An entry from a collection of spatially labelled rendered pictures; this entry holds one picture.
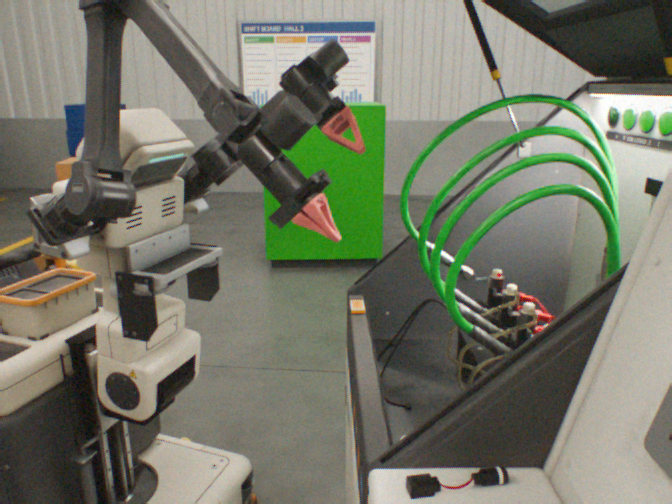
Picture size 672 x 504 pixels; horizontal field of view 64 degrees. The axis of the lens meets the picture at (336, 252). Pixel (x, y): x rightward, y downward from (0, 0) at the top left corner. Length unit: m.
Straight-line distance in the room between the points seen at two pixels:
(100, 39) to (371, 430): 0.84
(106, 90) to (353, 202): 3.33
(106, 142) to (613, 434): 0.93
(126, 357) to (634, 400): 1.09
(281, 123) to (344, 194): 3.50
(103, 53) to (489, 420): 0.91
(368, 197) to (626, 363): 3.76
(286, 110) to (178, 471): 1.35
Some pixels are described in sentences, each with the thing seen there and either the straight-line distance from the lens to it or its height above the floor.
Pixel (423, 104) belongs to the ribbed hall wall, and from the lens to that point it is 7.44.
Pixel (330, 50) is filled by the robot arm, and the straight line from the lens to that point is 1.10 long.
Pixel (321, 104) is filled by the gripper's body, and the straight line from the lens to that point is 1.06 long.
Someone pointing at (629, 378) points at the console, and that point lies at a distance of 0.65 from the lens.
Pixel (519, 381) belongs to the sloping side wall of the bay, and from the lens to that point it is 0.71.
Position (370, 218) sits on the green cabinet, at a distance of 4.35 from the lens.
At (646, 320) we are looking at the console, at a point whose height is 1.21.
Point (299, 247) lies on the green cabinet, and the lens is 4.39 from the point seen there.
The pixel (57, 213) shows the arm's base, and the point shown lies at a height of 1.20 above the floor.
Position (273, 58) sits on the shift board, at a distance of 7.53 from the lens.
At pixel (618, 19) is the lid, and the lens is 1.05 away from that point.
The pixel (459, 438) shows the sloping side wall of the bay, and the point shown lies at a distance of 0.73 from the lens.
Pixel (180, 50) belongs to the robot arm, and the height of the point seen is 1.49.
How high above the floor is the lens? 1.44
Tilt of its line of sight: 17 degrees down
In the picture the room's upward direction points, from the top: straight up
